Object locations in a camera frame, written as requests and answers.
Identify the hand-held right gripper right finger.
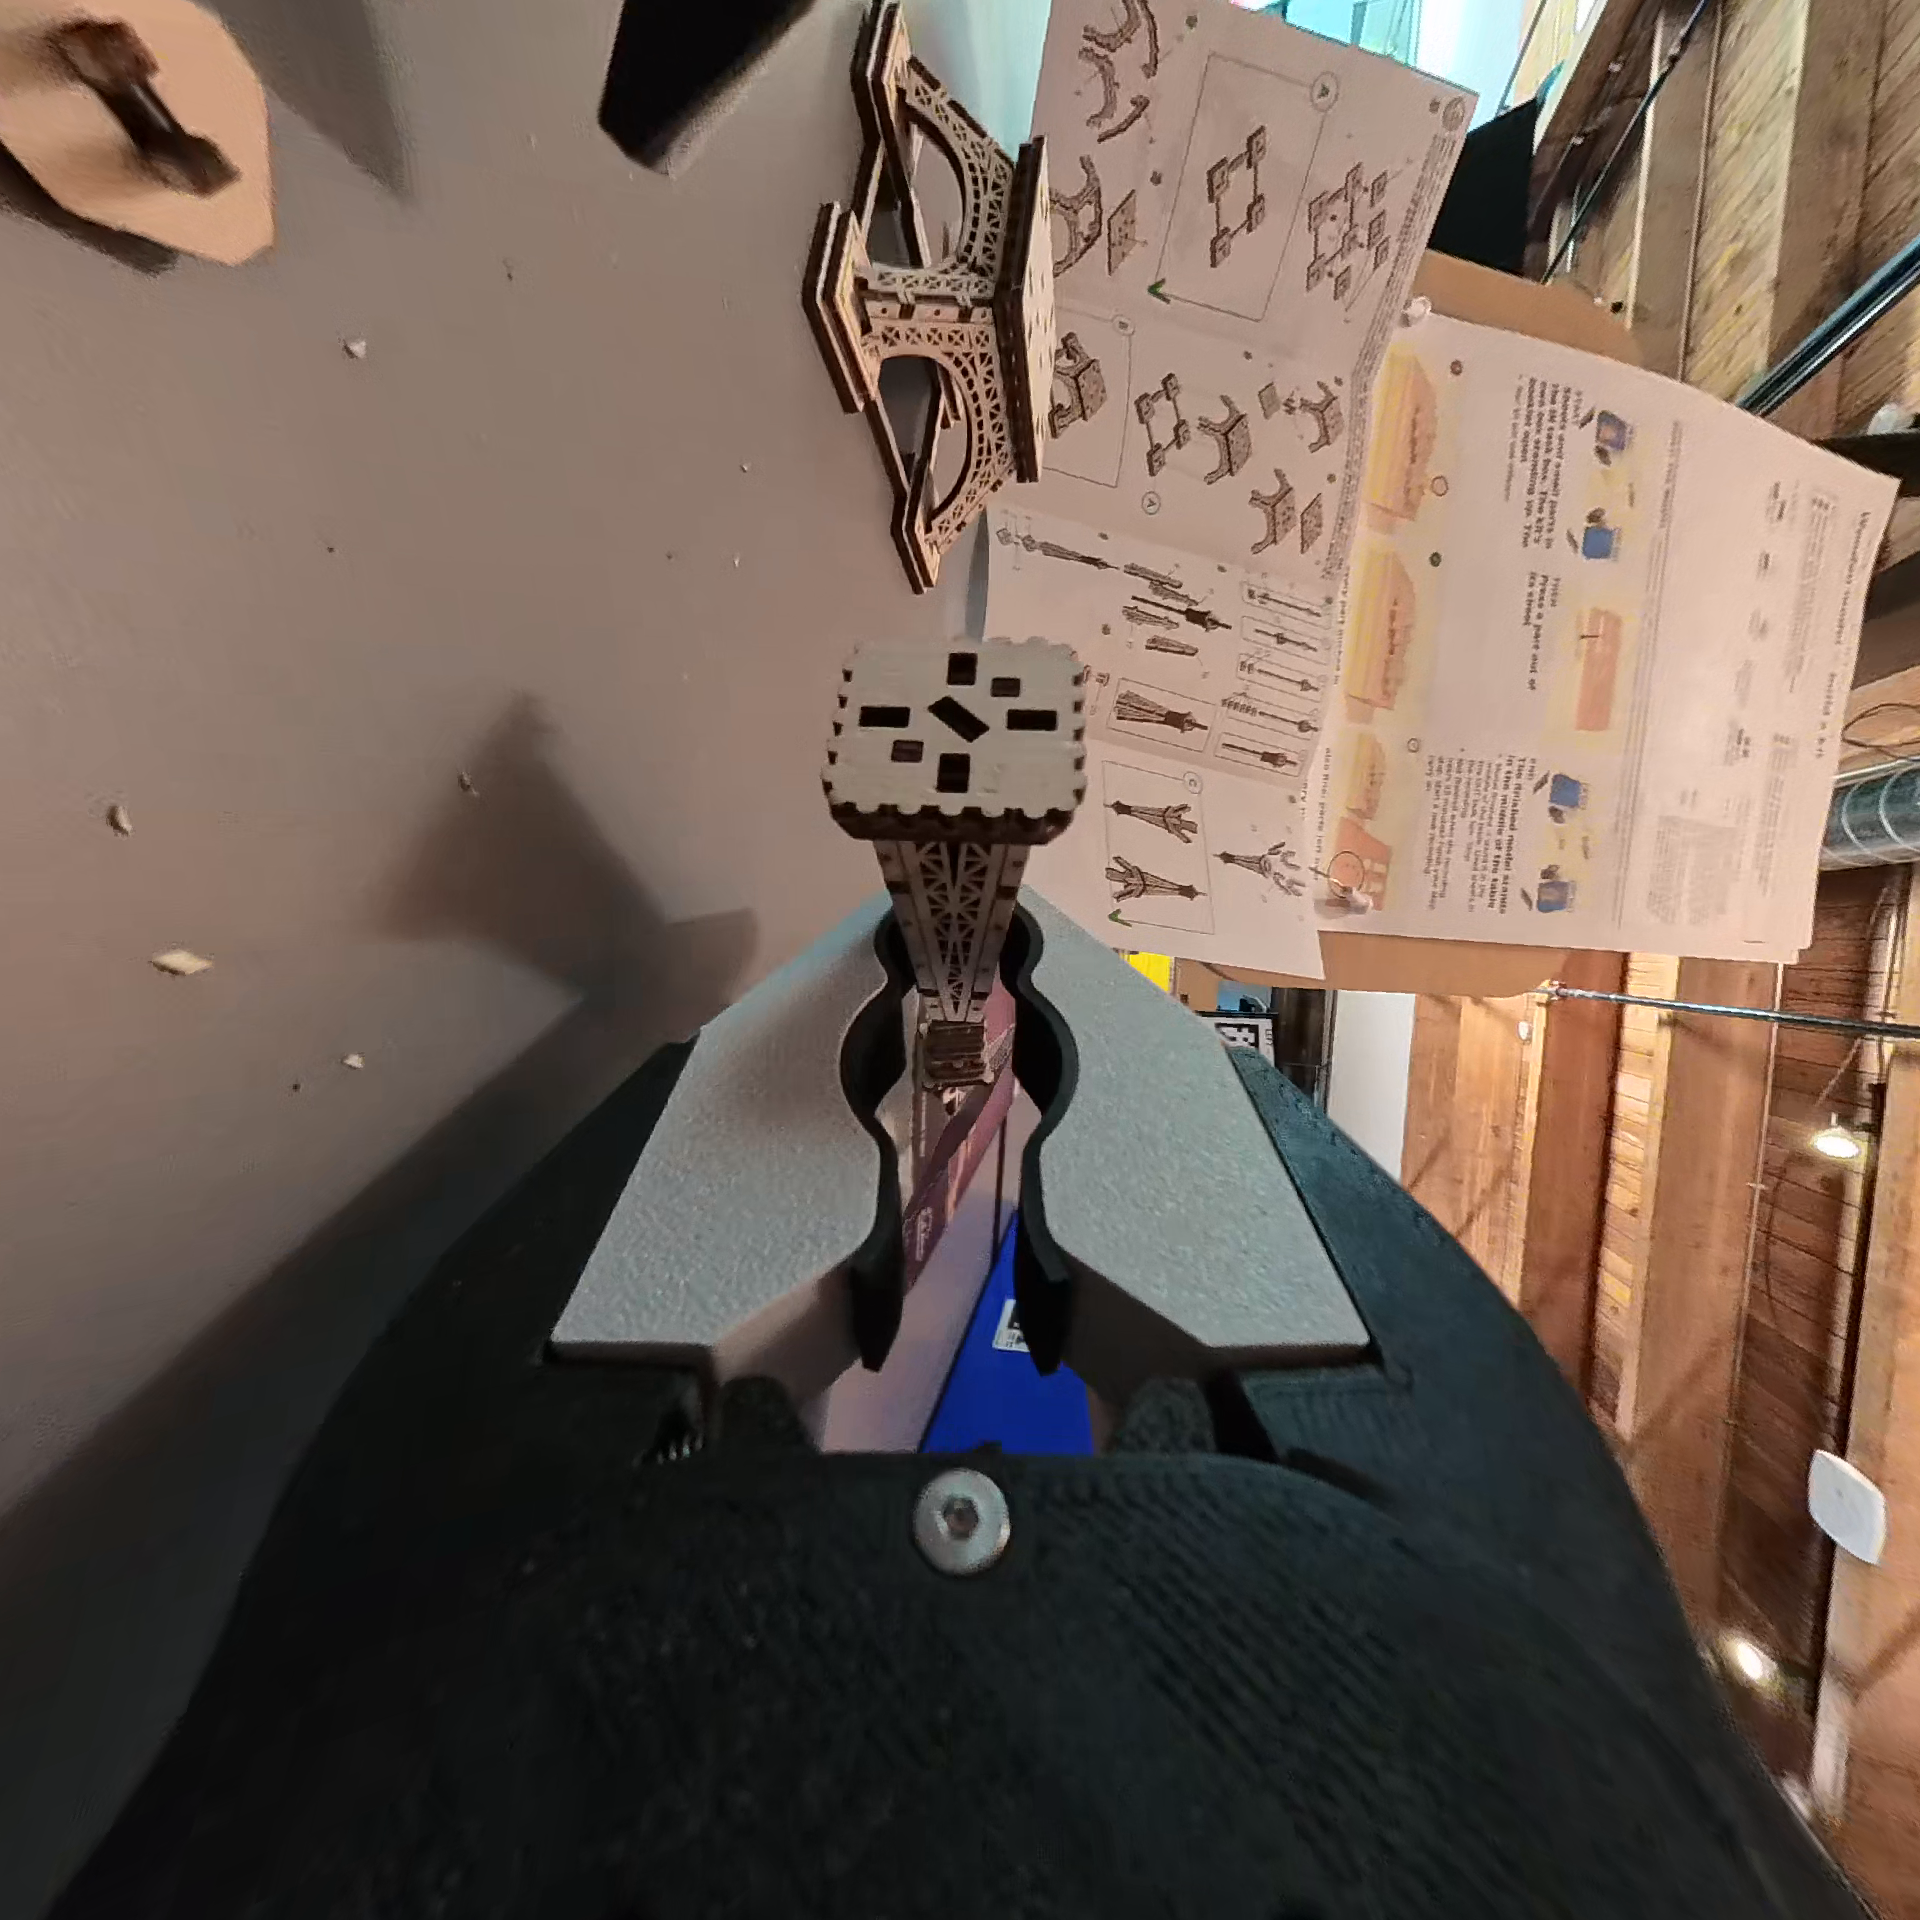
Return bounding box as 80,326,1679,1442
1016,891,1373,1373

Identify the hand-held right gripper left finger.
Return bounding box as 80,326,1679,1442
543,891,909,1375

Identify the wooden tower spire section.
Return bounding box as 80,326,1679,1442
820,637,1090,1087

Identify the person's left hand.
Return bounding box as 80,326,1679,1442
0,0,278,269

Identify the purple model kit box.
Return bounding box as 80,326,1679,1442
885,1035,1038,1449

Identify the blue plastic bin with tag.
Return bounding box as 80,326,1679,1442
918,1207,1099,1457

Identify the wooden tower base section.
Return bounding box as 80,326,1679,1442
808,0,1051,594

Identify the thin metal rod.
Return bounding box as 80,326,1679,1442
1542,978,1920,1039

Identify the folded assembly instruction sheet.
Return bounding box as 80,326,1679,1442
982,0,1482,986

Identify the black panel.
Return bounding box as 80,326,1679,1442
1437,94,1549,281

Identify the white wall box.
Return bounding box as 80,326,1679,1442
1804,1445,1892,1566

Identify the silver spiral duct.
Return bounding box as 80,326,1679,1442
1820,748,1920,876

